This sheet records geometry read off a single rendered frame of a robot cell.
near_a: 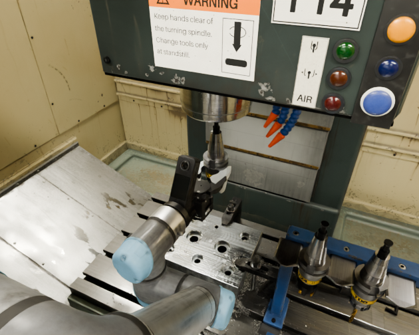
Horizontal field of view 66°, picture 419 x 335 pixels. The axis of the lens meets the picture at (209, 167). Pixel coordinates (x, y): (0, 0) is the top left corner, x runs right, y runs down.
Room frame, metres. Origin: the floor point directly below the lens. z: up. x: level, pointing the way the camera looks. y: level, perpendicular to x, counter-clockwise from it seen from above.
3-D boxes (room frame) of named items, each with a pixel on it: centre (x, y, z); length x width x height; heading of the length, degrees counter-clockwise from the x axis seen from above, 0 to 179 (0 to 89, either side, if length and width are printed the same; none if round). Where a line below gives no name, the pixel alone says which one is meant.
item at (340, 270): (0.41, -0.27, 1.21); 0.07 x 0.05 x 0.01; 155
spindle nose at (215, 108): (0.66, -0.02, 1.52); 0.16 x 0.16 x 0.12
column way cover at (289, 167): (1.07, -0.20, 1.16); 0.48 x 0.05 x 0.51; 65
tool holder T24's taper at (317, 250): (0.43, -0.22, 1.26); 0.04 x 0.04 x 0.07
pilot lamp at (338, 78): (0.37, -0.15, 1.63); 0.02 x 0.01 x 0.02; 65
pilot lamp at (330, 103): (0.37, -0.15, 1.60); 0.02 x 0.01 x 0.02; 65
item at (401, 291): (0.36, -0.37, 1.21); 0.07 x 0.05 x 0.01; 155
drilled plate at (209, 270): (0.68, 0.01, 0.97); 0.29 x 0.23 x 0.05; 65
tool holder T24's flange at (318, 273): (0.43, -0.22, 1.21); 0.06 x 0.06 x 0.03
